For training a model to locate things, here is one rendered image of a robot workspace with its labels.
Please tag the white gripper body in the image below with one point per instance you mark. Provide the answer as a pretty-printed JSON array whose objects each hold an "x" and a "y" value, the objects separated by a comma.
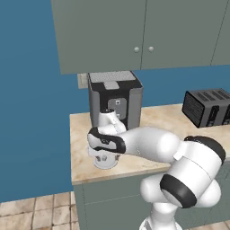
[{"x": 100, "y": 154}]

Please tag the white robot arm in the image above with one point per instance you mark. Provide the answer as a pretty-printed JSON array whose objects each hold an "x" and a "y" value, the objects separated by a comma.
[{"x": 167, "y": 149}]

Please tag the grey-green narrow cupboard door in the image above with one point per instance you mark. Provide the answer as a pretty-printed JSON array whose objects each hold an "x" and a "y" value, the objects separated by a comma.
[{"x": 223, "y": 36}]

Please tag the pale round cupboard knob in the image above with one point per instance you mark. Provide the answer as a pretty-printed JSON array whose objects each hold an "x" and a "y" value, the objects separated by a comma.
[
  {"x": 150, "y": 48},
  {"x": 137, "y": 49}
]

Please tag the white saucer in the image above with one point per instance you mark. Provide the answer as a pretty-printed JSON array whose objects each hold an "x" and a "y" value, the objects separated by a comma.
[{"x": 104, "y": 164}]

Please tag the grey-green drawer front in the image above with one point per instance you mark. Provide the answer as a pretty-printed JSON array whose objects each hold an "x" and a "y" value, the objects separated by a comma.
[{"x": 113, "y": 190}]

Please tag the black and grey coffee machine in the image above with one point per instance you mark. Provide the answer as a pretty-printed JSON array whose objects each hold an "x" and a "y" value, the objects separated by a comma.
[{"x": 134, "y": 101}]

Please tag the beige wall socket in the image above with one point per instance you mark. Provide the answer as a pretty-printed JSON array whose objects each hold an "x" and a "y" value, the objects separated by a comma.
[{"x": 82, "y": 81}]

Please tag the grey-green wide cupboard door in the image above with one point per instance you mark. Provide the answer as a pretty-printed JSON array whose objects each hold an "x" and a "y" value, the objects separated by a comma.
[{"x": 101, "y": 33}]

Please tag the black toaster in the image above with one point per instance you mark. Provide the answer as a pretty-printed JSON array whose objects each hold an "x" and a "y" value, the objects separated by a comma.
[{"x": 206, "y": 109}]

